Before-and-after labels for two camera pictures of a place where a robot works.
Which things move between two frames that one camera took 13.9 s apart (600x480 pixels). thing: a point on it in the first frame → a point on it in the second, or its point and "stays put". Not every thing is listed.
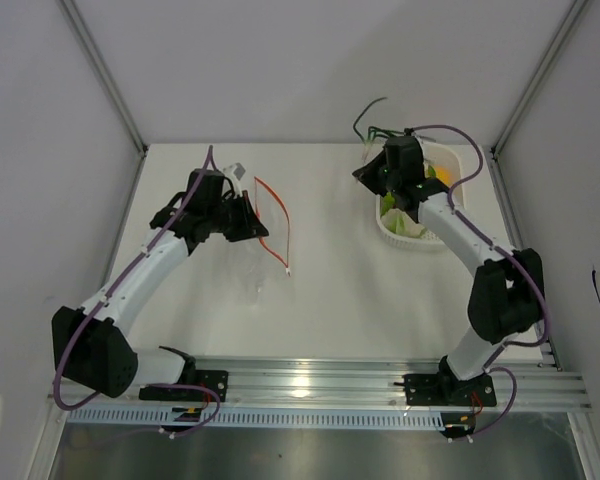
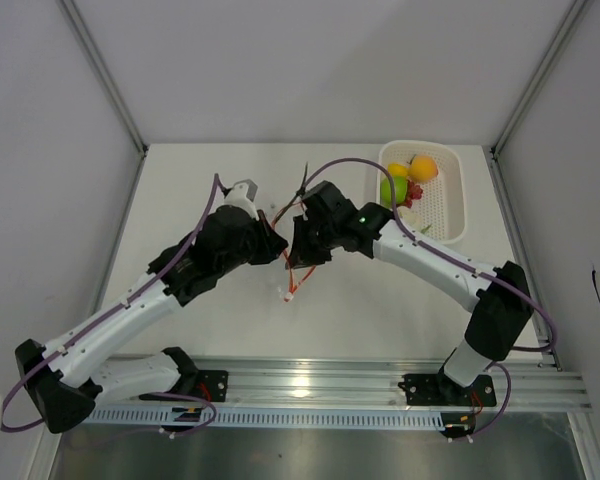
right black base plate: [444, 390] stays put
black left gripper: [250, 227] → [272, 242]
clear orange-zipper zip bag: [260, 266] → [297, 276]
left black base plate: [215, 378] stays put
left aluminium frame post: [104, 74] stays put
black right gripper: [367, 175] → [301, 255]
